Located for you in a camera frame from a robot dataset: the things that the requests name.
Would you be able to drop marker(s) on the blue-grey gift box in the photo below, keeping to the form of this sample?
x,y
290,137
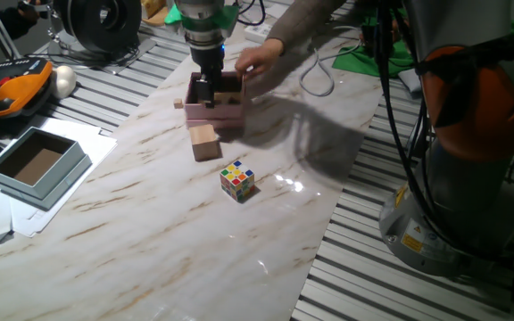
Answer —
x,y
38,167

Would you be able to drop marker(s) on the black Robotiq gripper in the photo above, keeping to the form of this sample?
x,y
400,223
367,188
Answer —
x,y
208,60

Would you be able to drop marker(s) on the white power strip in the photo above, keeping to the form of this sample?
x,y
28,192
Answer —
x,y
258,32

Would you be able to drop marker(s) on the orange black teach pendant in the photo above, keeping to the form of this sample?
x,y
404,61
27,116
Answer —
x,y
16,87

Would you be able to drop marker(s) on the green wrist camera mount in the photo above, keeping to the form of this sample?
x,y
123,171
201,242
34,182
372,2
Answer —
x,y
228,18

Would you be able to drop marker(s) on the pink gift box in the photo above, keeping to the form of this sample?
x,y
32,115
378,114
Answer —
x,y
214,117

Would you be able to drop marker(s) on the white paper sheets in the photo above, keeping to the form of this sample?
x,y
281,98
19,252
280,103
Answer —
x,y
92,142

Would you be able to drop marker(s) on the person right hand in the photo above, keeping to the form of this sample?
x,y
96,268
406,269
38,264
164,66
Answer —
x,y
259,58

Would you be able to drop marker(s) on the yellow wooden block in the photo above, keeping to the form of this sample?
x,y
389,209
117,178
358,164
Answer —
x,y
152,9

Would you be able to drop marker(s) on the colourful puzzle cube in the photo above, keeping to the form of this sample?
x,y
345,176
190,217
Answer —
x,y
237,182

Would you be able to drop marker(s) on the black filament spool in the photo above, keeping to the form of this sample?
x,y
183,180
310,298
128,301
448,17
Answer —
x,y
87,22

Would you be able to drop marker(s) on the marble pattern table mat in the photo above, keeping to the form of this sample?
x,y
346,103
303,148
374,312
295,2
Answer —
x,y
150,232

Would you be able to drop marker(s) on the right forearm brown sleeve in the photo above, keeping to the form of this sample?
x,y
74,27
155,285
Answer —
x,y
301,20

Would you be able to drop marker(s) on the white cloth piece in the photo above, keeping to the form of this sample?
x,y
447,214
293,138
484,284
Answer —
x,y
409,81

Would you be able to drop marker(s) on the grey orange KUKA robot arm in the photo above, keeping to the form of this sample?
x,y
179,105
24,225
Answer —
x,y
475,111

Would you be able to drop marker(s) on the large wooden cube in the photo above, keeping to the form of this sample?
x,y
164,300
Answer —
x,y
205,145

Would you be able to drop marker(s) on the green cloth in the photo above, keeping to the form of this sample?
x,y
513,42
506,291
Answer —
x,y
364,60

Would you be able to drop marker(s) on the tiny wooden cube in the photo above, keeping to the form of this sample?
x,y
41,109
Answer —
x,y
178,104

